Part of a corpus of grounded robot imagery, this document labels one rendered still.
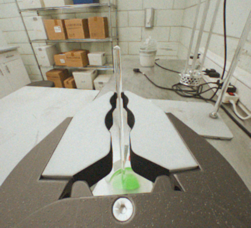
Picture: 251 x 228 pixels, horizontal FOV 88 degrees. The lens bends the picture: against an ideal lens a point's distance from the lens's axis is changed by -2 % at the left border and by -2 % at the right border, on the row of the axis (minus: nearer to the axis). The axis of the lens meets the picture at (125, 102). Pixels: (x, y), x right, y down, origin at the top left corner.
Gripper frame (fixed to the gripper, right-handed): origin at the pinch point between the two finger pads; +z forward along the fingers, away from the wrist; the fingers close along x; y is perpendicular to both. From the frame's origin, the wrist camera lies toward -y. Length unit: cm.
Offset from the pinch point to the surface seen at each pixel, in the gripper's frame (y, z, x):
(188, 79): 9.6, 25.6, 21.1
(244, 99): 21, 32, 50
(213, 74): 19, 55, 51
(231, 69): 6.4, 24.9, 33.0
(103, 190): 17.1, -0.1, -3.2
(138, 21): -6, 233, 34
